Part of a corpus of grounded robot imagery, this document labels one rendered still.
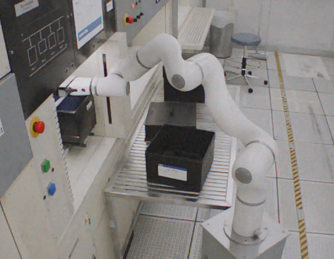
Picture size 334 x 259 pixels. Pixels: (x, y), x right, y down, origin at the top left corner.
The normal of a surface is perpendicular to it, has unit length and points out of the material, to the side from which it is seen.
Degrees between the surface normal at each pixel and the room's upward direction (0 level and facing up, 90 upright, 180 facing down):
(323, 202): 0
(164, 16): 90
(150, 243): 0
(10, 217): 90
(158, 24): 90
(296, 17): 90
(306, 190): 0
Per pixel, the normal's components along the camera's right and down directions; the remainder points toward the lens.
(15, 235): -0.17, 0.55
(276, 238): 0.00, -0.83
